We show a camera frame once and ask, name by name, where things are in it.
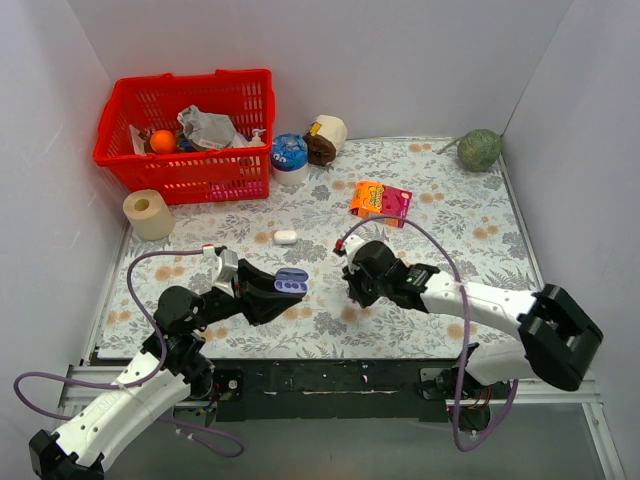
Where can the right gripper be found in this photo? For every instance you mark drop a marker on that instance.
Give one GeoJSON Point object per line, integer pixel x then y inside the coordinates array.
{"type": "Point", "coordinates": [358, 288]}

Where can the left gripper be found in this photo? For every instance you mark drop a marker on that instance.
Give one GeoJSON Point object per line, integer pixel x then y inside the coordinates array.
{"type": "Point", "coordinates": [245, 291]}

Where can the purple earbud charging case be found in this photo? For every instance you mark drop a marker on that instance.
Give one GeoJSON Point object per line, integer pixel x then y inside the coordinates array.
{"type": "Point", "coordinates": [291, 280]}

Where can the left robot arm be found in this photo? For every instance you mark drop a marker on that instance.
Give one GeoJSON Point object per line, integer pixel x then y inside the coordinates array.
{"type": "Point", "coordinates": [168, 369]}

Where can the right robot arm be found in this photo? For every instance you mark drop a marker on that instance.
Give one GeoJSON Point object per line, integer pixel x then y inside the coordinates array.
{"type": "Point", "coordinates": [550, 336]}

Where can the orange pink sponge box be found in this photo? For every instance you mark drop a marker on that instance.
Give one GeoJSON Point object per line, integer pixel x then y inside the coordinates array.
{"type": "Point", "coordinates": [374, 199]}

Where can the floral table mat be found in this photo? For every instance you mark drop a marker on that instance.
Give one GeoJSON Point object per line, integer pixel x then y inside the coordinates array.
{"type": "Point", "coordinates": [458, 221]}

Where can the beige paper roll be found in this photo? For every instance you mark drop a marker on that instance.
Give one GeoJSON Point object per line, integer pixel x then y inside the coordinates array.
{"type": "Point", "coordinates": [149, 215]}

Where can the blue white cup container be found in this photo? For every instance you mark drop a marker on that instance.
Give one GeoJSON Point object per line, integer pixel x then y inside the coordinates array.
{"type": "Point", "coordinates": [289, 159]}

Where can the brown white plush toy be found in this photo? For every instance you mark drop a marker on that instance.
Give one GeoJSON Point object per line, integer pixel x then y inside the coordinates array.
{"type": "Point", "coordinates": [325, 138]}

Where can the white pump bottle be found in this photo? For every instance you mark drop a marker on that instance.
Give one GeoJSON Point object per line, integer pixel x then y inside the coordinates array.
{"type": "Point", "coordinates": [256, 139]}

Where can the red plastic shopping basket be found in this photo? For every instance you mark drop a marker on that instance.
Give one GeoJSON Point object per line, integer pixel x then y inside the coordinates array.
{"type": "Point", "coordinates": [142, 143]}

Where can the green melon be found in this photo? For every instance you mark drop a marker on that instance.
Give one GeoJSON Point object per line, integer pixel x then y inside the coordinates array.
{"type": "Point", "coordinates": [477, 150]}

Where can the grey crumpled bag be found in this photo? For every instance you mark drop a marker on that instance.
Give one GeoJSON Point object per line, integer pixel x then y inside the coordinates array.
{"type": "Point", "coordinates": [205, 130]}

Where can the orange fruit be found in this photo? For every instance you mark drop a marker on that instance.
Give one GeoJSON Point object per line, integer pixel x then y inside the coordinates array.
{"type": "Point", "coordinates": [163, 142]}

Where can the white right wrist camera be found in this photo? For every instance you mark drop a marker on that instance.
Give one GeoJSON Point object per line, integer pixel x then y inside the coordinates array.
{"type": "Point", "coordinates": [351, 245]}

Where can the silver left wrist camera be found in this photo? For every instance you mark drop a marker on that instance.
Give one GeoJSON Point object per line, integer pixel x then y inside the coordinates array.
{"type": "Point", "coordinates": [224, 272]}

